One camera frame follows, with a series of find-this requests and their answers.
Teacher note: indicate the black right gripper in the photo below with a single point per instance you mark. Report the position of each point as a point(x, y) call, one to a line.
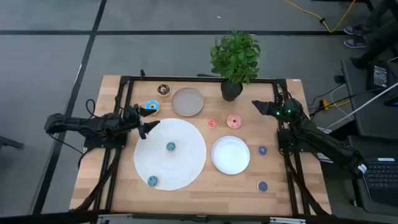
point(293, 107)

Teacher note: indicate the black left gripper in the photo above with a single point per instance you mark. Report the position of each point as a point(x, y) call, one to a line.
point(132, 115)

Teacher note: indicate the large blue glazed donut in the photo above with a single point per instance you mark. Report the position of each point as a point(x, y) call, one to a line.
point(151, 104)

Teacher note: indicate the large chocolate glazed donut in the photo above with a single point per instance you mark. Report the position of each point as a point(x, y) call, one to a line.
point(163, 89)

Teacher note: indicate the large pink glazed donut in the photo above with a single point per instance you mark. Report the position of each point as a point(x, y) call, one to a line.
point(234, 121)

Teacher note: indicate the small pink donut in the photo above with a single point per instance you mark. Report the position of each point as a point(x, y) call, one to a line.
point(212, 124)

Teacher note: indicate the small navy and orange donut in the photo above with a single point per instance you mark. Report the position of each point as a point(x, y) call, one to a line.
point(262, 186)

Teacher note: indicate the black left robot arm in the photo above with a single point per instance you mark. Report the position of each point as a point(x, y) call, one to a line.
point(81, 124)

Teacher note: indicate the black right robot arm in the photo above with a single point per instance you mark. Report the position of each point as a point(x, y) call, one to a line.
point(326, 144)

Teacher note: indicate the small teal donut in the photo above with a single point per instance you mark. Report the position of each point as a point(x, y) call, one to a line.
point(170, 146)
point(152, 180)

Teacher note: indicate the black plant pot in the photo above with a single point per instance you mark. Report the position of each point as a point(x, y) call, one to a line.
point(231, 91)

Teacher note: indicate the grey round plate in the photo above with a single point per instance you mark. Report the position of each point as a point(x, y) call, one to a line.
point(187, 101)

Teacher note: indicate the green leafy plant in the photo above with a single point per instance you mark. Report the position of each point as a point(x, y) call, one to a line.
point(236, 57)

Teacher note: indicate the white round plate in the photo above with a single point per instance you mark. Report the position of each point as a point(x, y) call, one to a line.
point(230, 154)

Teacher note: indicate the yellow plug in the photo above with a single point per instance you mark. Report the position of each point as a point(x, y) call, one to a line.
point(325, 104)

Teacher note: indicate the white round woven placemat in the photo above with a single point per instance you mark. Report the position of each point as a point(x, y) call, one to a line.
point(186, 168)

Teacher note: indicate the dark side table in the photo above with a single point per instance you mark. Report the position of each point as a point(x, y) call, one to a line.
point(367, 121)

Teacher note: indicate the person's shoe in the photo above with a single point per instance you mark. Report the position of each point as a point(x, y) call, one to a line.
point(355, 42)
point(354, 30)

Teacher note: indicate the black power adapter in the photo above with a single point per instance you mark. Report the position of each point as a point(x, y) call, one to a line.
point(380, 76)

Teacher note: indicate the black laptop keyboard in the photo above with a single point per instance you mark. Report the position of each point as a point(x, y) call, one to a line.
point(382, 175)

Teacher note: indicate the person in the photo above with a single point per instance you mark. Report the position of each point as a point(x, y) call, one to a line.
point(381, 34)

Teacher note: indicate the black front crossbar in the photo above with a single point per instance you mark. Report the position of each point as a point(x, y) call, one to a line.
point(46, 217)

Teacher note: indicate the black aluminium table frame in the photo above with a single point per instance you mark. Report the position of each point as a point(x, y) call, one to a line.
point(186, 78)

